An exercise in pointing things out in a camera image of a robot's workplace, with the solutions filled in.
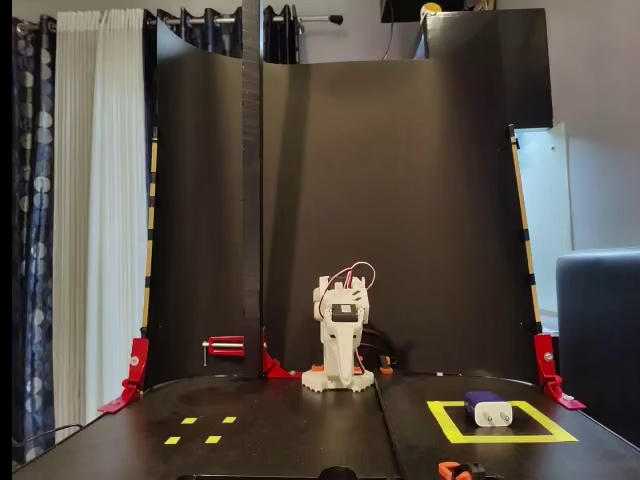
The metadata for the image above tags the dark blue patterned curtain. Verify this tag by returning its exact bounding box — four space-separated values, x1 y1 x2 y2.
12 14 57 466

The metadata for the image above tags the white cabinet door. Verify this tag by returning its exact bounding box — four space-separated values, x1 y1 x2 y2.
514 122 574 331

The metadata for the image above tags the red pole foot bracket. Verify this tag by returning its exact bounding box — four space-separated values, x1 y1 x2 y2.
260 324 304 380

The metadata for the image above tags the thin black hanging cable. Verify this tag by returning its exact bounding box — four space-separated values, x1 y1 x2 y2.
382 0 396 61

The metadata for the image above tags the red screw clamp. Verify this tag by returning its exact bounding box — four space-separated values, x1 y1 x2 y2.
202 335 246 368

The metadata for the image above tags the orange and black spring clamp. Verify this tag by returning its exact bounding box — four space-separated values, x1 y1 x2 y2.
438 460 487 480

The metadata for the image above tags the white pleated curtain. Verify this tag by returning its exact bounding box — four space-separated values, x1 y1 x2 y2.
52 9 151 444

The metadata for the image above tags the black backdrop sheet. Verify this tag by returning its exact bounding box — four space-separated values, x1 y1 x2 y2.
144 19 544 390

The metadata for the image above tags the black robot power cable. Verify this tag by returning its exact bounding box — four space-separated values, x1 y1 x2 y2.
360 327 401 364

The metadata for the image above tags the red corner clamp bracket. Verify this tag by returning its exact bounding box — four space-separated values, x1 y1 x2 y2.
533 333 587 412
97 337 151 415

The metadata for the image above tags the black upright pole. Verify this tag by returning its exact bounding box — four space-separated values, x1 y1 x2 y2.
241 0 265 381

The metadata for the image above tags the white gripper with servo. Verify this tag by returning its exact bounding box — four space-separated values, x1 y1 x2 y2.
322 298 371 389

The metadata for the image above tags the red white servo cable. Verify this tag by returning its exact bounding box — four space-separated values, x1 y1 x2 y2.
319 262 379 321

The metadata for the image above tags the silver curtain rod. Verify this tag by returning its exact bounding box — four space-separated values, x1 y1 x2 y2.
159 14 345 27

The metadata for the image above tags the dark grommet curtain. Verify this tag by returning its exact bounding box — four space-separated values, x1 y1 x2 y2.
143 4 301 65

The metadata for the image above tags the yellow black striped stick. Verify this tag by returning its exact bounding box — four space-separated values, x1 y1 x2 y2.
141 127 160 341
508 123 544 335

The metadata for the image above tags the blue and white charger block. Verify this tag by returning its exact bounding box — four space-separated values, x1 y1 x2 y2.
463 390 515 429

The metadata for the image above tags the black floor cable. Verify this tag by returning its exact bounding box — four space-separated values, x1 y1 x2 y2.
12 423 84 446

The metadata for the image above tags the yellow tape square outline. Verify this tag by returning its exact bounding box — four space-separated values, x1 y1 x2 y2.
426 400 579 445

